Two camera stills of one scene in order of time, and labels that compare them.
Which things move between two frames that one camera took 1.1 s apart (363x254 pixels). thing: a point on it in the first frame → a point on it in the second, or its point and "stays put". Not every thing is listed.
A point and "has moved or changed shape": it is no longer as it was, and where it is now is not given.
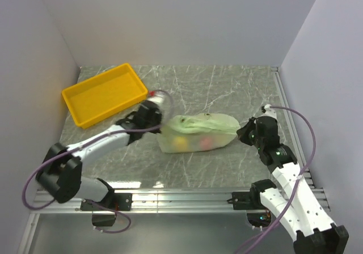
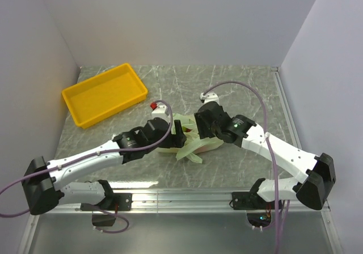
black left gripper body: x=156 y=121 → x=166 y=141
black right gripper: x=242 y=132 → x=203 y=130
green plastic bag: x=197 y=132 has moved or changed shape
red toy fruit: x=206 y=143 → x=186 y=130
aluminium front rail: x=173 y=202 stays put
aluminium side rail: x=299 y=156 stays put
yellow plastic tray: x=103 y=96 stays put
